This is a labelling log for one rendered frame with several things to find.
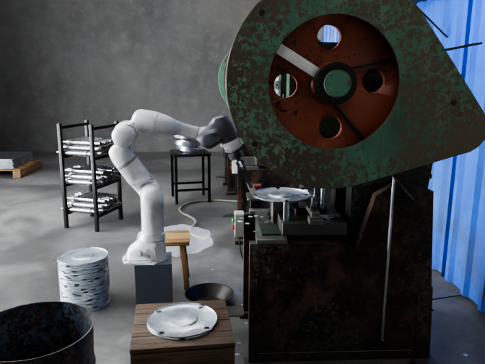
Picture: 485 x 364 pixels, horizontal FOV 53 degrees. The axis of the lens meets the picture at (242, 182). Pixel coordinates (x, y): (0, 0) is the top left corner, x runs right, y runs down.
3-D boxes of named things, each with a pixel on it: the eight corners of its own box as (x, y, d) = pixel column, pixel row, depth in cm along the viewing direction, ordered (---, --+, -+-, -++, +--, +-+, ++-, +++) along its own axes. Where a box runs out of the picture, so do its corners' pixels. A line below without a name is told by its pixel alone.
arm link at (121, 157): (115, 172, 227) (92, 142, 222) (122, 162, 243) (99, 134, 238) (149, 150, 225) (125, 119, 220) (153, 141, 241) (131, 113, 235)
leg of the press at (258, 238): (245, 375, 223) (246, 185, 204) (243, 362, 234) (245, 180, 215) (439, 371, 228) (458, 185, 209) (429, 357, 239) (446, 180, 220)
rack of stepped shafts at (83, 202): (102, 232, 427) (95, 125, 406) (58, 227, 440) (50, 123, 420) (127, 219, 467) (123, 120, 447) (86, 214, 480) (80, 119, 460)
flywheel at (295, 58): (363, 214, 187) (203, 117, 176) (349, 201, 207) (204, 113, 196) (473, 50, 176) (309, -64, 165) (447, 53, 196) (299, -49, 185)
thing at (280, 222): (281, 235, 220) (282, 222, 219) (271, 209, 264) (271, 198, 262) (346, 235, 221) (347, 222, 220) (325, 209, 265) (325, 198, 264)
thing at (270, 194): (315, 202, 226) (315, 200, 226) (254, 202, 224) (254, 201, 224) (304, 188, 254) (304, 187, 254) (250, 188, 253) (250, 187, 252)
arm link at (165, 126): (157, 113, 220) (222, 131, 225) (160, 110, 239) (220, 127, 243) (151, 136, 222) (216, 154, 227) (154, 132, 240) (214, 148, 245)
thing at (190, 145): (175, 204, 521) (173, 131, 504) (169, 195, 564) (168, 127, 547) (211, 202, 531) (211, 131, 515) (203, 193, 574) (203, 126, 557)
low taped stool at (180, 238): (136, 292, 309) (134, 243, 302) (140, 277, 332) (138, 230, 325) (190, 290, 313) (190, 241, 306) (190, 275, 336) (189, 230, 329)
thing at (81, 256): (50, 266, 273) (50, 264, 273) (64, 248, 301) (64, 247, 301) (102, 264, 276) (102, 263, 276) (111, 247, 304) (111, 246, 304)
